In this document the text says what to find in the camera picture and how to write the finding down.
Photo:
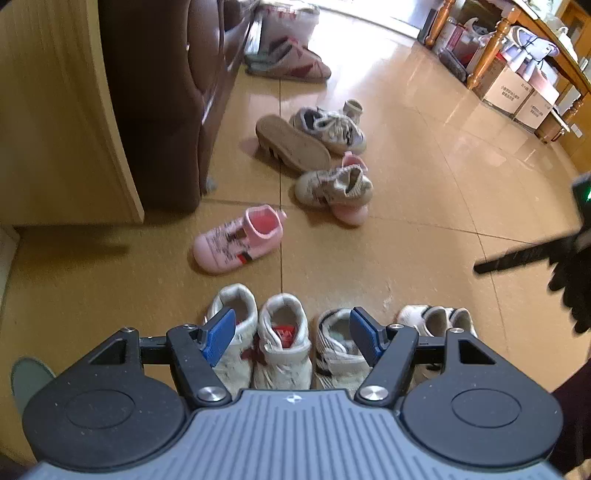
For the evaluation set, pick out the white lavender bag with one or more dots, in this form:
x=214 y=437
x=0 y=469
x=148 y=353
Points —
x=531 y=44

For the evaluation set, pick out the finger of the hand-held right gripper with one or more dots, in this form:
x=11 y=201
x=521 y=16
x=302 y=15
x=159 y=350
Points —
x=521 y=256

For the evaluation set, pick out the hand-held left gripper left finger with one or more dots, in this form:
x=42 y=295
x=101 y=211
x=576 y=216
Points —
x=219 y=337

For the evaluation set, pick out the brown leather sofa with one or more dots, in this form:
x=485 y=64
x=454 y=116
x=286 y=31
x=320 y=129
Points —
x=161 y=92

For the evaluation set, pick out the green slipper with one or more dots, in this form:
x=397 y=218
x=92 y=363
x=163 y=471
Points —
x=30 y=383

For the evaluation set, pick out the wooden table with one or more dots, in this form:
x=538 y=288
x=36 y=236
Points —
x=485 y=55

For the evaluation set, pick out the maroon clothing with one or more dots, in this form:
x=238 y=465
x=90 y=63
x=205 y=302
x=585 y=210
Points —
x=577 y=415

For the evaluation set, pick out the person's right hand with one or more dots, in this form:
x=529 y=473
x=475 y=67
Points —
x=577 y=286

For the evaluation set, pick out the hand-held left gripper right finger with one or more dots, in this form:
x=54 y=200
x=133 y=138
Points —
x=367 y=334

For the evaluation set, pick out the white sneaker red insole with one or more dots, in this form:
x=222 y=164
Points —
x=238 y=369
x=281 y=364

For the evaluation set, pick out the white grey sneaker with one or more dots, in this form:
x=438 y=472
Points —
x=323 y=131
x=291 y=145

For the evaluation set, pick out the grey lint clump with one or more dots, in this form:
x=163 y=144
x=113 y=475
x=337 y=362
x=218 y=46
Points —
x=211 y=185

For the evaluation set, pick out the pink knit baby shoe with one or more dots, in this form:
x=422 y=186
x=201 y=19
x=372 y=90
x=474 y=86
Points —
x=231 y=247
x=351 y=214

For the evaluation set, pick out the pink grey slipper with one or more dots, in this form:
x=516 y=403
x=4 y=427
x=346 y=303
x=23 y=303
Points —
x=300 y=67
x=263 y=53

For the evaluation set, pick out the pink box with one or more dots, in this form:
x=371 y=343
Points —
x=457 y=39

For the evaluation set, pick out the white plastic bag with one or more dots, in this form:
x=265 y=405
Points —
x=288 y=25

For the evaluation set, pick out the cardboard box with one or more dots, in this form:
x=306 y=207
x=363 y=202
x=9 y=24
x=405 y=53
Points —
x=538 y=110
x=505 y=90

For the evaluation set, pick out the dark grey bundle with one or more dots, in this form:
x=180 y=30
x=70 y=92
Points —
x=452 y=67

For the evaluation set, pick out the wooden shoe cabinet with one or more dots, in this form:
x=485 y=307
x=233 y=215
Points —
x=60 y=115

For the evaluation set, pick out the white mesh gum-sole sneaker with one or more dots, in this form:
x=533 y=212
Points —
x=429 y=321
x=334 y=360

